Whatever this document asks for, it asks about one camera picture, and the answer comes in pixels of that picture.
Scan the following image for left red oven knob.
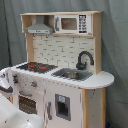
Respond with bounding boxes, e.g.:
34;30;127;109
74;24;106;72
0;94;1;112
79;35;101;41
13;75;18;83

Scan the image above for toy oven door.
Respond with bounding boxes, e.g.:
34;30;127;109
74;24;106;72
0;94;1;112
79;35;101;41
13;88;43;117

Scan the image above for white cupboard door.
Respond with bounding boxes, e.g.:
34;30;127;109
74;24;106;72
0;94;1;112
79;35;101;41
46;87;82;128

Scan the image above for wooden toy kitchen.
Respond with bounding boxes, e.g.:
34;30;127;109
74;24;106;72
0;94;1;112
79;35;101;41
11;11;114;128

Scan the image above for grey range hood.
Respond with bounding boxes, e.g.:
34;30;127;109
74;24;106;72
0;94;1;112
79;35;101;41
25;15;53;35

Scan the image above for grey toy sink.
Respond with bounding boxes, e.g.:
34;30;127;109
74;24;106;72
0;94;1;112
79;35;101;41
53;68;93;81

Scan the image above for red oven knob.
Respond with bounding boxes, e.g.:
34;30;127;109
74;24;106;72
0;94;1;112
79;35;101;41
13;75;18;83
31;81;37;88

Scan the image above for right red oven knob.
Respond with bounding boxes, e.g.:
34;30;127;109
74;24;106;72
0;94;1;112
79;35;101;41
31;81;37;88

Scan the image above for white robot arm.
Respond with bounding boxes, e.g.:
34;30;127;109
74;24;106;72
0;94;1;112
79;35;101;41
0;67;44;128

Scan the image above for black toy faucet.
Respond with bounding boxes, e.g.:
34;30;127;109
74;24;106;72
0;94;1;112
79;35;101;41
76;51;94;70

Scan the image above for toy microwave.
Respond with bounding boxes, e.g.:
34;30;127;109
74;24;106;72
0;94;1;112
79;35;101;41
55;15;92;34

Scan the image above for black stovetop red burners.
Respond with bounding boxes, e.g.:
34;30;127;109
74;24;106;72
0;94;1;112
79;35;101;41
19;62;56;73

